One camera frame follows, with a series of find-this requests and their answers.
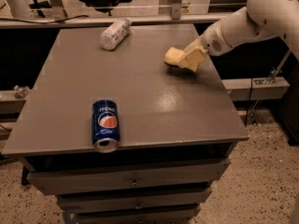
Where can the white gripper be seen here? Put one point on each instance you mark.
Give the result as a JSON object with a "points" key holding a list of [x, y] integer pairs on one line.
{"points": [[212, 40]]}

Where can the yellow sponge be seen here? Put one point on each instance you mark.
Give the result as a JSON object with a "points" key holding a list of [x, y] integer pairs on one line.
{"points": [[174, 57]]}

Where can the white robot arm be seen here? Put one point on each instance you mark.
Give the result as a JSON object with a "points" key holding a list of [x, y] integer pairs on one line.
{"points": [[258, 20]]}

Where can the blue pepsi can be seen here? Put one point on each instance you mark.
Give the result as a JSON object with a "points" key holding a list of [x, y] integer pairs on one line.
{"points": [[105, 126]]}

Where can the grey drawer cabinet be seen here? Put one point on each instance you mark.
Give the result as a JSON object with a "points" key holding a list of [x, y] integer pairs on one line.
{"points": [[165, 114]]}

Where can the white plastic bottle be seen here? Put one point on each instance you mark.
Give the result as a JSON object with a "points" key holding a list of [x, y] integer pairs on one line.
{"points": [[115, 33]]}

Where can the top grey drawer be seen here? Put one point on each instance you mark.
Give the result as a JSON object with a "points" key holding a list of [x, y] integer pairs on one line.
{"points": [[129, 177]]}

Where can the grey drawer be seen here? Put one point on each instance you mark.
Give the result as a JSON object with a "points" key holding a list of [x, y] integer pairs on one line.
{"points": [[139, 216], [134, 200], [129, 177]]}

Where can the middle grey drawer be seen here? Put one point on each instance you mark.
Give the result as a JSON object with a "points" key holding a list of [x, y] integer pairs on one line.
{"points": [[134, 200]]}

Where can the bottom grey drawer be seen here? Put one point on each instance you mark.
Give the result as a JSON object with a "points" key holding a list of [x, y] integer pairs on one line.
{"points": [[139, 216]]}

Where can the small clear glass object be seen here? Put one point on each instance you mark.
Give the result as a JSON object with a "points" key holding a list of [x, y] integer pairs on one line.
{"points": [[21, 92]]}

